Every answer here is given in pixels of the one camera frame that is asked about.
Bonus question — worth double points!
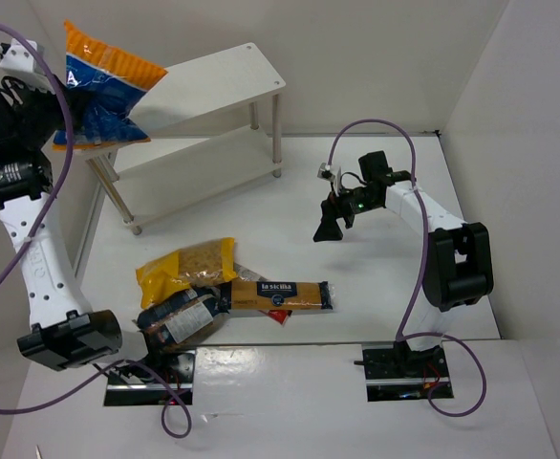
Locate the blue orange orecchiette pasta bag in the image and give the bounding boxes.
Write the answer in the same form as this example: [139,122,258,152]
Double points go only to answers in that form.
[64,20,167,150]

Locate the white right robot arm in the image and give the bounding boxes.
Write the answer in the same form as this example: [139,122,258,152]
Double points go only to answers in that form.
[313,151,493,352]

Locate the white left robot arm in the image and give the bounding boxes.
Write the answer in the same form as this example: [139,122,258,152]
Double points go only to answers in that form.
[0,76,122,371]

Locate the yellow fusilli pasta bag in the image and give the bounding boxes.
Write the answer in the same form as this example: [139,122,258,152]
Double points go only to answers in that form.
[136,237,238,310]

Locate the white two-tier shelf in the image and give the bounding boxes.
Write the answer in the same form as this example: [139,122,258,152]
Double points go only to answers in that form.
[76,42,286,234]

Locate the dark blue pasta bag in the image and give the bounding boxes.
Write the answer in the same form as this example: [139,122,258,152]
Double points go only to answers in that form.
[136,287,229,354]

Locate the blue label spaghetti pack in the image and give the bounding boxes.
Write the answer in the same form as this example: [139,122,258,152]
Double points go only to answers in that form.
[219,280,334,311]

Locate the red white spaghetti pack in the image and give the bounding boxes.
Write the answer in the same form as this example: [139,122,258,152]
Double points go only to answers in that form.
[234,263,292,326]

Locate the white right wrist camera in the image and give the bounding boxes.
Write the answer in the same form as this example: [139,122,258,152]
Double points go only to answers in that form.
[317,163,341,194]

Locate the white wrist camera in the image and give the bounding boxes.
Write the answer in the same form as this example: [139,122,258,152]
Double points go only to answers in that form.
[0,38,44,81]
[317,163,341,194]

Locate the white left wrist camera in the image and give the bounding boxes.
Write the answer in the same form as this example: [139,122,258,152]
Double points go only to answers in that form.
[0,38,44,81]

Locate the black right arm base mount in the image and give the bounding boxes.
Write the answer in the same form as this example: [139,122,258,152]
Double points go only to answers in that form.
[354,342,453,402]

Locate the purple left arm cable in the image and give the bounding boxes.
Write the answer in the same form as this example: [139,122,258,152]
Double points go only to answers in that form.
[0,23,193,439]

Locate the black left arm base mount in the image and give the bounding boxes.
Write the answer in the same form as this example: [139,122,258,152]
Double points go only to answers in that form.
[103,348,198,407]

